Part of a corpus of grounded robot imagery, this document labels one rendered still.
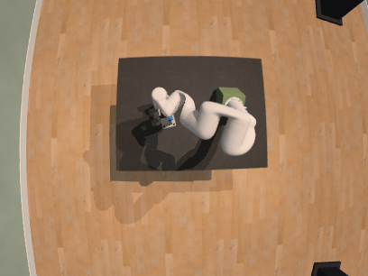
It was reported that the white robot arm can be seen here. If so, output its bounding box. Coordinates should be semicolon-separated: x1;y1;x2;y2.
152;87;256;156

